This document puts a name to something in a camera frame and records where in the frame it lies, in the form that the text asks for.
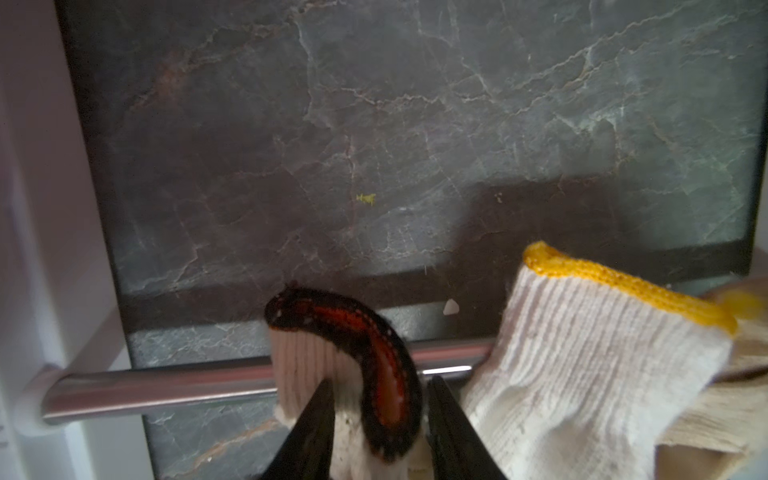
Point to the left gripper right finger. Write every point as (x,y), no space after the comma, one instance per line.
(457,450)

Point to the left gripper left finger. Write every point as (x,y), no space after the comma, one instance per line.
(307,451)

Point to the beige glove on pile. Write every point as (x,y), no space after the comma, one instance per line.
(726,427)

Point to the clothes rack with steel bars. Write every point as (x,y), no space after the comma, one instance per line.
(168,166)

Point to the black cuff white glove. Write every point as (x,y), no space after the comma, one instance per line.
(317,335)

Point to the white glove on pile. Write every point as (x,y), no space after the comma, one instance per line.
(590,367)

